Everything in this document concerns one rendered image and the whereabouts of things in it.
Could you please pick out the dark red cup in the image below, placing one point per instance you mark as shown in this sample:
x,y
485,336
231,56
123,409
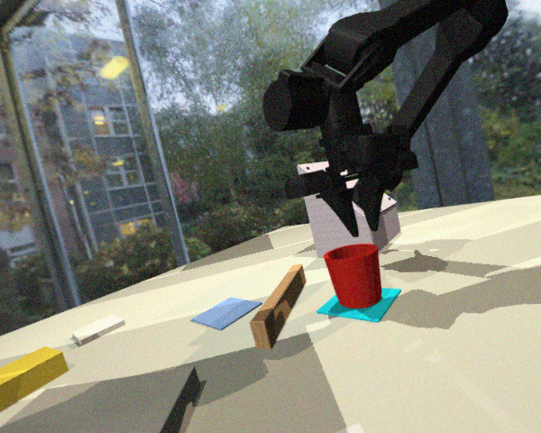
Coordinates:
x,y
355,274

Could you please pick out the yellow rectangular bar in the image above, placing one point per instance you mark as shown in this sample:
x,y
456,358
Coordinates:
x,y
29,373

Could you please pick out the white flat bar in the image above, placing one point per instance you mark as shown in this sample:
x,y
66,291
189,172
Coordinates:
x,y
97,329

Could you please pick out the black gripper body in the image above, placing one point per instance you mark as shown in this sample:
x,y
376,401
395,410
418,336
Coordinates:
x,y
331,179

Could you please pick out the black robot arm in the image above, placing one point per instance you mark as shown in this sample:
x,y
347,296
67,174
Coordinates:
x,y
361,46

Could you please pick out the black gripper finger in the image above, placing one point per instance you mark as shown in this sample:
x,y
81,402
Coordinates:
x,y
371,196
341,202

